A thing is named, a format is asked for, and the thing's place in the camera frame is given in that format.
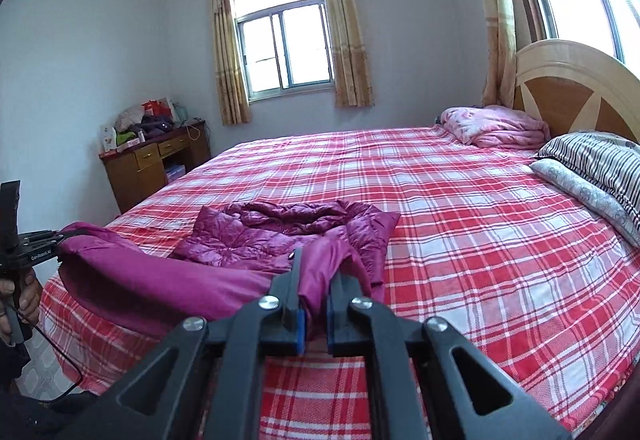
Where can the person's left hand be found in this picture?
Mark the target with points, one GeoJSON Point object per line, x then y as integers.
{"type": "Point", "coordinates": [25, 295]}

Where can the pink folded quilt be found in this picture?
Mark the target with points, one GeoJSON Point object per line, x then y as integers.
{"type": "Point", "coordinates": [495, 126]}

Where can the striped pillow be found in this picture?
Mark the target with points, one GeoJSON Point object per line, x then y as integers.
{"type": "Point", "coordinates": [605, 160]}

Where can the left yellow curtain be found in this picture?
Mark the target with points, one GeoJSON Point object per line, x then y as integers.
{"type": "Point", "coordinates": [232, 97]}

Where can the wooden desk with drawers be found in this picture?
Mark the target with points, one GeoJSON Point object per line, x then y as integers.
{"type": "Point", "coordinates": [141, 170]}

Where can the window with metal frame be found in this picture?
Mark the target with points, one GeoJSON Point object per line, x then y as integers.
{"type": "Point", "coordinates": [284, 46]}

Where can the right yellow curtain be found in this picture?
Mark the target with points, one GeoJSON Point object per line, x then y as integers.
{"type": "Point", "coordinates": [350, 61]}

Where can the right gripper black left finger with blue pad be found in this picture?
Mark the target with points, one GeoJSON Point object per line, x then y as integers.
{"type": "Point", "coordinates": [205, 377]}

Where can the grey floral pillow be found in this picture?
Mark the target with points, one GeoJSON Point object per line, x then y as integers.
{"type": "Point", "coordinates": [595, 199]}

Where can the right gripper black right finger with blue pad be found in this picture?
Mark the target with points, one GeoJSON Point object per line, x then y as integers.
{"type": "Point", "coordinates": [426, 380]}

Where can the clutter pile on desk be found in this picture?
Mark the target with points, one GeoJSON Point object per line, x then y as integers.
{"type": "Point", "coordinates": [141, 123]}

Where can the magenta puffer down jacket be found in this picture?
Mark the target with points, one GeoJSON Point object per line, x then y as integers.
{"type": "Point", "coordinates": [229, 259]}

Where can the wooden bed headboard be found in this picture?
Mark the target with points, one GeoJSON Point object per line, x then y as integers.
{"type": "Point", "coordinates": [573, 87]}

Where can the yellow curtain near headboard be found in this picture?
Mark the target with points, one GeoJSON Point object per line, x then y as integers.
{"type": "Point", "coordinates": [501, 37]}

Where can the red white plaid bed sheet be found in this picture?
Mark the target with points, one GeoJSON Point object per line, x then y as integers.
{"type": "Point", "coordinates": [545, 288]}

